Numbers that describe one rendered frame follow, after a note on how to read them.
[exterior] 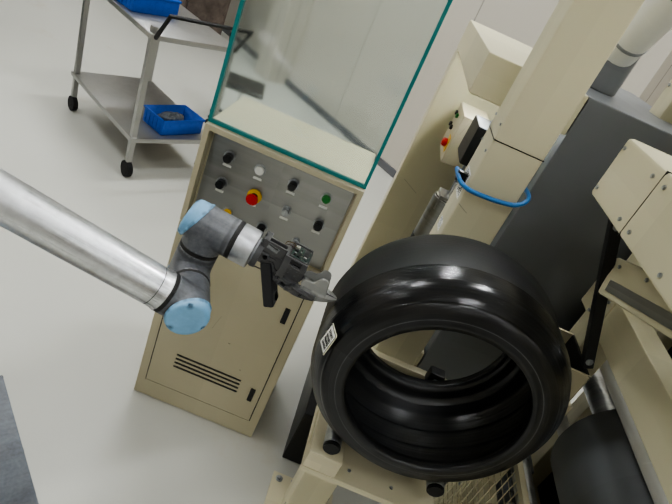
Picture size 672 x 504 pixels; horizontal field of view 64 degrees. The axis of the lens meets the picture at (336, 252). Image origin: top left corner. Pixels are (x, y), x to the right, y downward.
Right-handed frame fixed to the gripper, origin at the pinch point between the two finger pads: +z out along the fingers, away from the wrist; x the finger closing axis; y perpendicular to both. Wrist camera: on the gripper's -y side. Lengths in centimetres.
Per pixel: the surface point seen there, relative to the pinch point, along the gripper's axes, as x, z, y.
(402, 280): -6.5, 9.2, 17.0
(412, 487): -3, 46, -39
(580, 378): 20, 73, 2
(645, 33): 73, 45, 80
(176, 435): 46, -15, -127
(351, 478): -8, 29, -41
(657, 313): -3, 56, 37
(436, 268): -3.5, 14.3, 21.7
